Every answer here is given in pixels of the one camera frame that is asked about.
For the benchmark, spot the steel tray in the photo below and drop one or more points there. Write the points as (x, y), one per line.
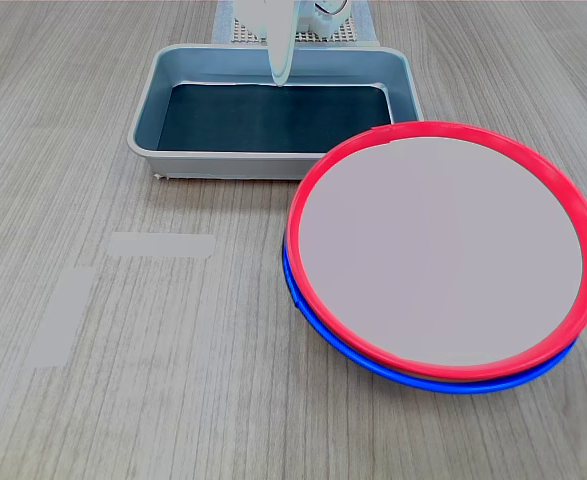
(198, 65)

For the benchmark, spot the translucent tape strip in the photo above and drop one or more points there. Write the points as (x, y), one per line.
(163, 245)
(60, 317)

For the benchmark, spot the pale perforated base plate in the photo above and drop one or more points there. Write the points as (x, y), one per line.
(350, 32)

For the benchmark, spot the blue-rimmed white plate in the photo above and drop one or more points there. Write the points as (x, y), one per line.
(289, 280)

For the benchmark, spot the black mat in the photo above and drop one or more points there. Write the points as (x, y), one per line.
(273, 120)

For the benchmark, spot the red-rimmed white plate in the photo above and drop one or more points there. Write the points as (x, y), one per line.
(438, 250)

